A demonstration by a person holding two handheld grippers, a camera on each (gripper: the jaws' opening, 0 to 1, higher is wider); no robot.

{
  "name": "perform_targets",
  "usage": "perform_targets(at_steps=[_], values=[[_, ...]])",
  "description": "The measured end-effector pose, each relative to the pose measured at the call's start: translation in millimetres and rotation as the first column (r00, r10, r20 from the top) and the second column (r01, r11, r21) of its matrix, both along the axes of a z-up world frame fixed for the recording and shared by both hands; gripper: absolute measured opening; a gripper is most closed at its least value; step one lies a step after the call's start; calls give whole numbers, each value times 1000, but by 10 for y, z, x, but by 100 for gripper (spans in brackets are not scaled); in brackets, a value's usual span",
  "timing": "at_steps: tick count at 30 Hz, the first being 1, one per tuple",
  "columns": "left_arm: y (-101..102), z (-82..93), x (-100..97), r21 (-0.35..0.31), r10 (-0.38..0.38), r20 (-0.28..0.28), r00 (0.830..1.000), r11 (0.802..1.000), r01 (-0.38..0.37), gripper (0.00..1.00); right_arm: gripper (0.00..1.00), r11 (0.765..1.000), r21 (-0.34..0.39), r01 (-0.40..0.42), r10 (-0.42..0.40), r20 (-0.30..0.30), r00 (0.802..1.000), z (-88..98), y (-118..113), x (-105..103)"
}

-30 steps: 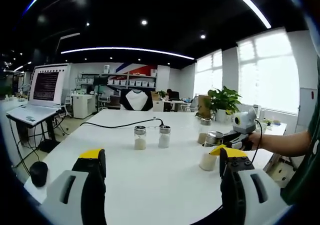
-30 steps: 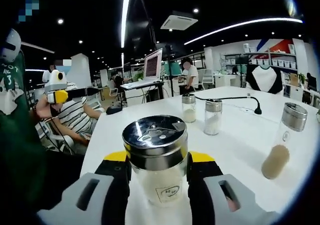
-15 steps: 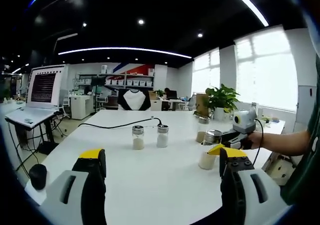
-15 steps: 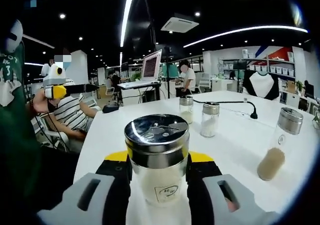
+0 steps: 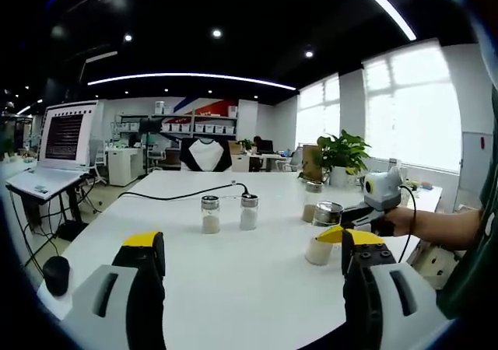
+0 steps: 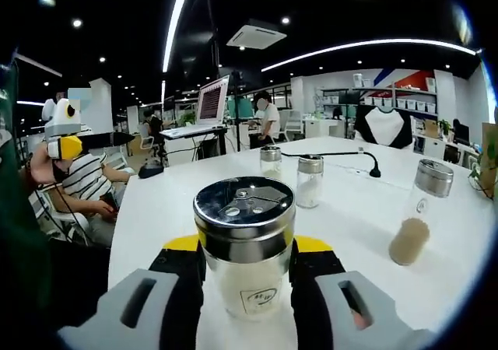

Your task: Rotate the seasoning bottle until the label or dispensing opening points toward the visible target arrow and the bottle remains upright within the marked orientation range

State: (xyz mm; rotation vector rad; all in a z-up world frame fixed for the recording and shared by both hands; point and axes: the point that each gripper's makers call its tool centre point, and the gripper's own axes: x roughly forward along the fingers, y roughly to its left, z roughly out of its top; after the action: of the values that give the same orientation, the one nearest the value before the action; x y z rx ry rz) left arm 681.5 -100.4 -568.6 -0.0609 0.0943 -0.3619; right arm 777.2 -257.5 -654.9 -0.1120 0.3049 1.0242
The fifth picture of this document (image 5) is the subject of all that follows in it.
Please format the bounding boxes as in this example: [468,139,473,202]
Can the white cabinet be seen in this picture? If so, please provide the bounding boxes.
[107,147,143,187]

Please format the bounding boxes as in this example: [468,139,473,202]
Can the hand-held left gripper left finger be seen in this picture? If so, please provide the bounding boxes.
[61,231,167,350]

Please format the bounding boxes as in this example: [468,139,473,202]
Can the black computer mouse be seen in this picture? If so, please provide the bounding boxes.
[41,255,72,298]

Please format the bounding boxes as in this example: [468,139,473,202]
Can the grey office chair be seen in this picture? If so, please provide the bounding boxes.
[88,138,109,187]

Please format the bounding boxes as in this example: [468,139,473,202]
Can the black and white shirt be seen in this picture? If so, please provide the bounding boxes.
[179,137,233,173]

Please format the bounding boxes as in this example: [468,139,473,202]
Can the long ceiling light strip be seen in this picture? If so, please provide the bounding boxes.
[344,0,418,43]
[87,72,297,92]

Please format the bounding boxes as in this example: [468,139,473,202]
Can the white laptop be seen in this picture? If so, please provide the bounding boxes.
[5,100,99,202]

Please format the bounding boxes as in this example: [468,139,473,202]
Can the green potted plant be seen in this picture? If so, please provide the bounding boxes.
[317,129,373,187]

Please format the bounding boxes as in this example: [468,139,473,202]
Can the small seasoning bottle beige contents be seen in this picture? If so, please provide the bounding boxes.
[200,194,221,235]

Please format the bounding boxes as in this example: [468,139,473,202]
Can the dark green shirt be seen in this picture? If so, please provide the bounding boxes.
[437,93,498,322]

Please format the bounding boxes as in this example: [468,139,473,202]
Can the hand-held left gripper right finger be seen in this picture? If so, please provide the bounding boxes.
[340,228,448,350]

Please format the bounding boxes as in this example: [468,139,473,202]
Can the tall seasoning bottle white contents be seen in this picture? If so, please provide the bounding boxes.
[304,201,345,266]

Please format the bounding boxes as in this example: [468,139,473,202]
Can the row of white storage bins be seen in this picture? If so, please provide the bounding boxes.
[161,122,237,135]

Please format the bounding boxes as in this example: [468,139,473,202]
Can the brown cardboard box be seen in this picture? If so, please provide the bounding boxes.
[301,144,324,183]

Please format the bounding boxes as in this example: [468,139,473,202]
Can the narrow window with blinds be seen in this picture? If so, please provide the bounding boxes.
[296,73,342,153]

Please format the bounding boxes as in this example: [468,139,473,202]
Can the metal storage shelf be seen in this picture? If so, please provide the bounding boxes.
[116,110,239,137]

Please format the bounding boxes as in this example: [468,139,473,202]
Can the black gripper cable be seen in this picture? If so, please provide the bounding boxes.
[398,184,418,268]

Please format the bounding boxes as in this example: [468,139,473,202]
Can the wide window with blinds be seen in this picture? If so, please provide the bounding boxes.
[362,47,463,173]

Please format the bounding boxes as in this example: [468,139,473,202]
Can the tall seasoning bottle brown contents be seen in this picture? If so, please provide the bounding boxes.
[302,180,324,223]

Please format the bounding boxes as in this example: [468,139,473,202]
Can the person's right hand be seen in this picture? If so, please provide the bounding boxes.
[388,206,420,237]

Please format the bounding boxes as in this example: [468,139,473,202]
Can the small seasoning bottle white contents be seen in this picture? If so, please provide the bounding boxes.
[239,193,259,231]

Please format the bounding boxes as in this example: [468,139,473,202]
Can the black power cable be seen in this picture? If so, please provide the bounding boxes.
[117,181,257,202]

